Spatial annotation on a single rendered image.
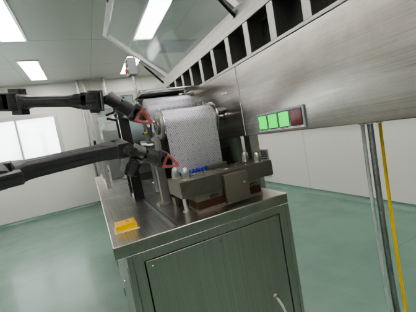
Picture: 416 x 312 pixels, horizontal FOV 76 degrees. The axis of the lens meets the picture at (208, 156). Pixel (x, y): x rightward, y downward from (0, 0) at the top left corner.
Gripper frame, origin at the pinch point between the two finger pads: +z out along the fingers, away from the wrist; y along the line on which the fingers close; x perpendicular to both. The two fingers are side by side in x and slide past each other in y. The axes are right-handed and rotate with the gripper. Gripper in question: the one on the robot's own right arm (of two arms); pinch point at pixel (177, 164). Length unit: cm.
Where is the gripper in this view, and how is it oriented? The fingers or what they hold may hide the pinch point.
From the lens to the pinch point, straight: 114.5
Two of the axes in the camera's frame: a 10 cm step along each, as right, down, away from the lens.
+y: 4.1, 0.2, -9.1
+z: 8.7, 3.1, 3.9
